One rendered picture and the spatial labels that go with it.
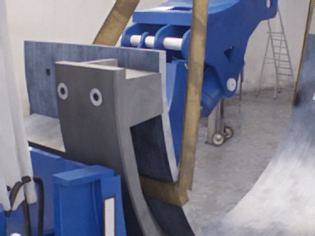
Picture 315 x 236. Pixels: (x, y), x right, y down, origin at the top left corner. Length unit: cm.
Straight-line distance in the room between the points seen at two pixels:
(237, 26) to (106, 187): 380
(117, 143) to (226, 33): 358
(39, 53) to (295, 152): 187
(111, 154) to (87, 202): 17
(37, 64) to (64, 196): 73
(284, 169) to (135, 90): 196
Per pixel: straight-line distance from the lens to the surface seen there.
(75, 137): 185
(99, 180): 165
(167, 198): 196
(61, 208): 162
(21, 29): 1239
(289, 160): 359
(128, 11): 233
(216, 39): 511
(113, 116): 169
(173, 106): 470
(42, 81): 221
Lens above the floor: 256
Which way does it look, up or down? 10 degrees down
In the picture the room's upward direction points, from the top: 1 degrees clockwise
